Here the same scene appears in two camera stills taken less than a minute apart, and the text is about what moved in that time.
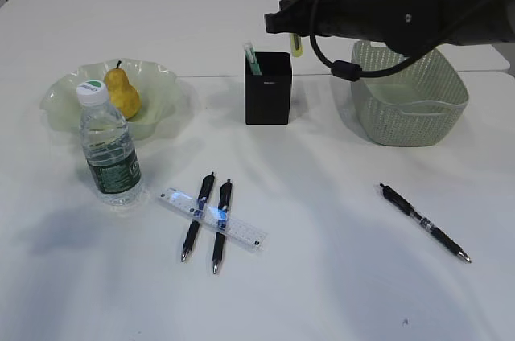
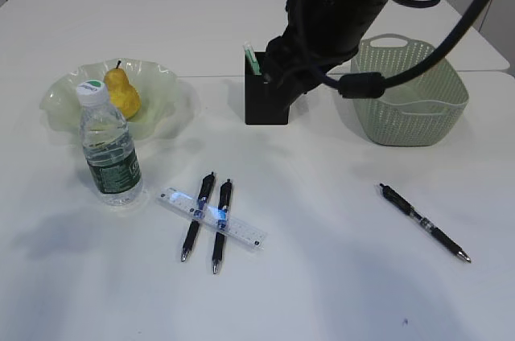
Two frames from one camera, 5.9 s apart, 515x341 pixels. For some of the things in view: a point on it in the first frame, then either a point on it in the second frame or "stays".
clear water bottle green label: (109, 145) stays
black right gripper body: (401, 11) -> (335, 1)
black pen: (426, 224) stays
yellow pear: (122, 95) stays
